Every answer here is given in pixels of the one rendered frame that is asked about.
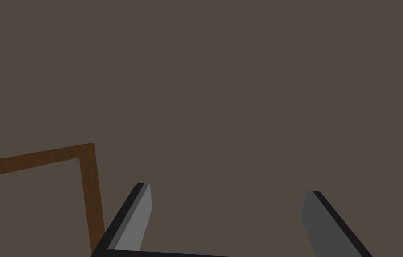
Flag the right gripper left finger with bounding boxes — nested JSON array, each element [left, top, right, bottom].
[[96, 182, 152, 252]]

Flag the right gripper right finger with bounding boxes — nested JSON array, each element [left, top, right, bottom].
[[300, 191, 373, 257]]

